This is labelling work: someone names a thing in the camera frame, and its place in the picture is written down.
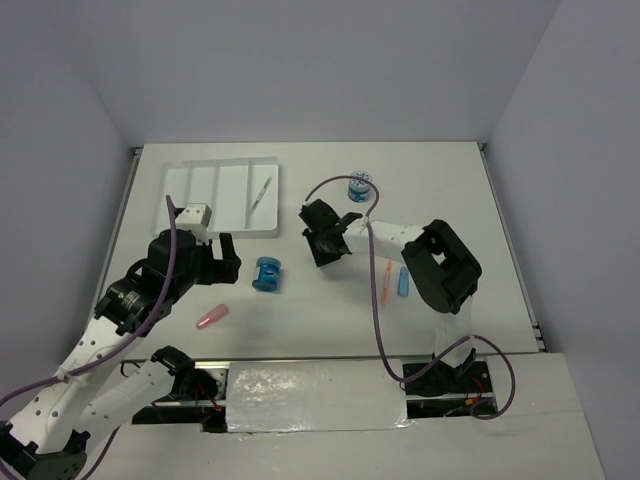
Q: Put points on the pink translucent eraser case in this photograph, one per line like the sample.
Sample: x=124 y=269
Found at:
x=213 y=316

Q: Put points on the white divided organizer tray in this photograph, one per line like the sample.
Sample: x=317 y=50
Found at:
x=228 y=187

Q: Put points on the orange highlighter pen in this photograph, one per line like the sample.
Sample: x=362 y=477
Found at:
x=386 y=282

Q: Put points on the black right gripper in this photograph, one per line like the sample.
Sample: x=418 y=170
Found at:
x=321 y=258

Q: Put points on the silver foil covered panel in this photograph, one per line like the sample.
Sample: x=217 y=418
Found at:
x=313 y=396

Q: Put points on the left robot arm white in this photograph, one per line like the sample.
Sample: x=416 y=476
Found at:
x=52 y=436

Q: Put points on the blue paint jar white lid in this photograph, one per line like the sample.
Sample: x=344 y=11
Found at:
x=359 y=187

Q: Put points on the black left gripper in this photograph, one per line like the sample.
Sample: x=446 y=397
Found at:
x=220 y=270

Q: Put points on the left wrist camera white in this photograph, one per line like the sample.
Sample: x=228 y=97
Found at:
x=195 y=219

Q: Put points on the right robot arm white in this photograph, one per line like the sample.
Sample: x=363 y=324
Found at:
x=443 y=270

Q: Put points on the blue translucent eraser case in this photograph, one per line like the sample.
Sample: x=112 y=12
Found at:
x=403 y=284

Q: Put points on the blue jar lying sideways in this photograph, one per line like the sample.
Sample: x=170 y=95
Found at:
x=266 y=274

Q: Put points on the green pen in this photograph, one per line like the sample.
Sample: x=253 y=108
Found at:
x=260 y=195

